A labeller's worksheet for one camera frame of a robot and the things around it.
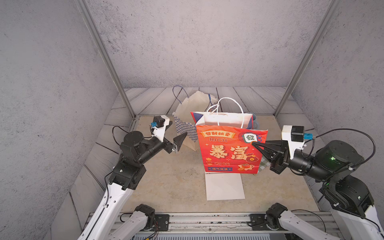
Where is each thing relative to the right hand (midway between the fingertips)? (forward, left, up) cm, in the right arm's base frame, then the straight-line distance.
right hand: (254, 143), depth 46 cm
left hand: (+12, +25, -7) cm, 28 cm away
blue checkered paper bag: (+55, +17, -29) cm, 65 cm away
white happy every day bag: (+3, +4, -47) cm, 47 cm away
